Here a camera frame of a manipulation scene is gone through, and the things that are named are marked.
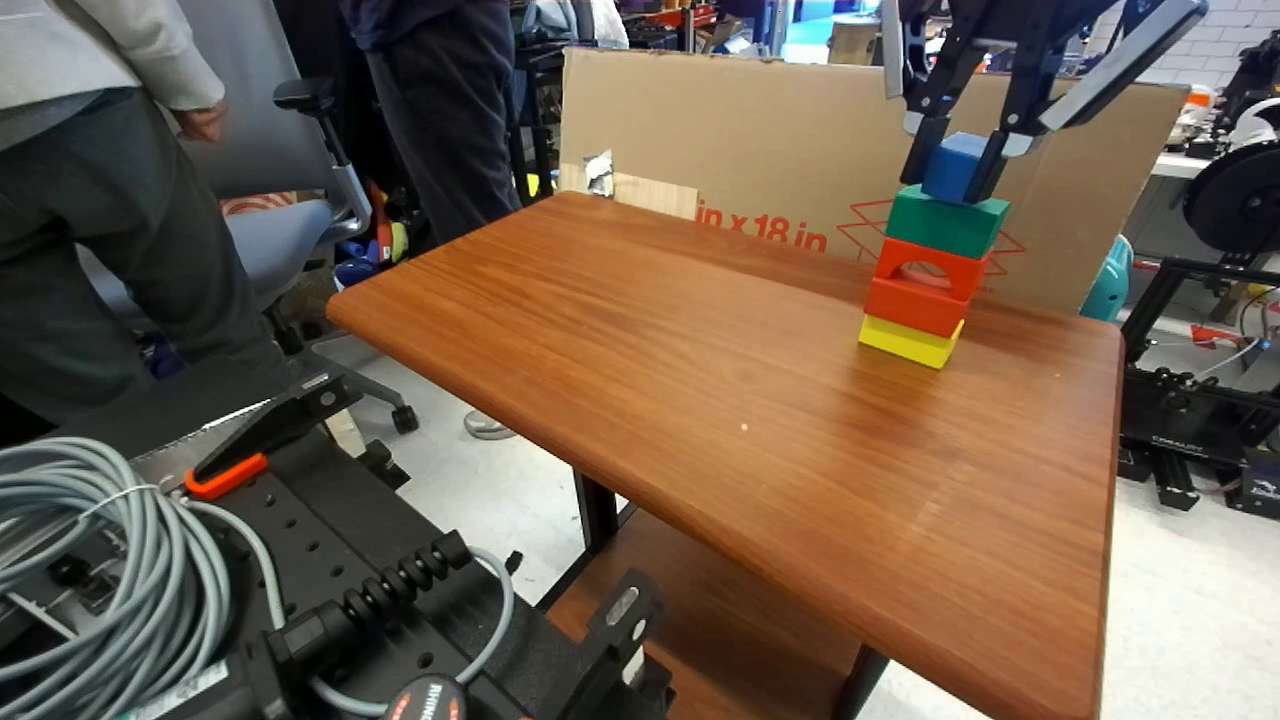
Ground black table leg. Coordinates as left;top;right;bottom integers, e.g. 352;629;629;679
831;646;891;720
572;470;622;552

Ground standing person grey trousers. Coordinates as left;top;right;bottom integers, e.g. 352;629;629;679
0;0;313;459

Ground white label pouch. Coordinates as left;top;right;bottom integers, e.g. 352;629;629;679
579;147;618;201

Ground thin grey cable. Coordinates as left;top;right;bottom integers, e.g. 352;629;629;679
313;552;519;720

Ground grey metal gripper side bar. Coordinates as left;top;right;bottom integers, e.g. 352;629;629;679
1034;0;1213;137
875;0;916;106

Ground green rectangular wooden block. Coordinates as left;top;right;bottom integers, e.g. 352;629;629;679
885;183;1012;261

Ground black equipment cart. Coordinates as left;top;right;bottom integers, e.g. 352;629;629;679
1117;24;1280;526

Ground wooden lower shelf board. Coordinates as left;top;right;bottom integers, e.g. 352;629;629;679
542;513;873;720

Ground orange rectangular wooden block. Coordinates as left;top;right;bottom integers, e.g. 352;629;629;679
859;273;975;339

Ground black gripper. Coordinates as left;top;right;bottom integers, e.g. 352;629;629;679
895;0;1153;205

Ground orange arch wooden block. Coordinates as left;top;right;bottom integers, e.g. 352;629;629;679
873;235;991;304

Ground black clamp with orange handle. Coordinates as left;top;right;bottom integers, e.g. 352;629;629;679
179;376;352;505

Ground grey cable bundle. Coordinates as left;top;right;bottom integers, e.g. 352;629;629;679
0;436;292;720

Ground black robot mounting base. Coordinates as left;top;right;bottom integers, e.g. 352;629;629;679
132;383;677;720

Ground standing person dark clothes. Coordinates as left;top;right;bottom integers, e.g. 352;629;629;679
334;0;533;251

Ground yellow rectangular wooden block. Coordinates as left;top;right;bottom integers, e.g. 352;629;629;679
856;311;966;372

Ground blue wooden cube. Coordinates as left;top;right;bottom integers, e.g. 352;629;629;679
920;127;998;209

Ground large brown cardboard box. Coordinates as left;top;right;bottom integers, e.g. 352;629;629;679
557;44;1193;321

